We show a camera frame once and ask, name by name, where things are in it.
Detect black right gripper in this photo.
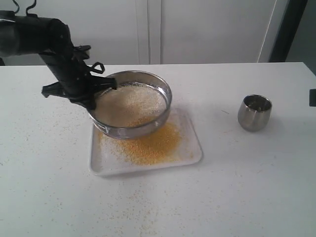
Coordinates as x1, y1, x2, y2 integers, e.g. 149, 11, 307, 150
309, 89, 316, 106

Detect white rectangular plastic tray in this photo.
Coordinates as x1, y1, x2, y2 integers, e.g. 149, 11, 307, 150
88, 107, 202, 176

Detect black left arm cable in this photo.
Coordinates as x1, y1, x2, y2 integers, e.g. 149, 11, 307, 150
11, 0, 38, 17

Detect stainless steel cup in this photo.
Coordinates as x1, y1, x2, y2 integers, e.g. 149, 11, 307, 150
237, 94, 272, 132

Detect round steel mesh sieve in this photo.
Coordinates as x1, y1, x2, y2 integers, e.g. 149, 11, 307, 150
88, 70, 172, 140

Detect dark vertical post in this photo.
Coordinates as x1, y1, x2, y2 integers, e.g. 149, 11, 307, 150
269, 0, 308, 63

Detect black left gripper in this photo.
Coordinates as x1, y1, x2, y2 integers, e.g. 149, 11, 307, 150
41, 46, 118, 110

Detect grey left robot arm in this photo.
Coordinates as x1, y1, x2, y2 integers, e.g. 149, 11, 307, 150
0, 10, 118, 110

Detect yellow grain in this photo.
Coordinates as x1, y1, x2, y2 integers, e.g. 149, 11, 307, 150
93, 85, 166, 127

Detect yellow fine grains on tray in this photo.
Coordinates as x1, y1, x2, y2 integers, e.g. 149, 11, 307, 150
98, 122, 189, 166

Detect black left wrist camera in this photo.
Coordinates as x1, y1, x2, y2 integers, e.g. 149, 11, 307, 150
74, 45, 91, 60

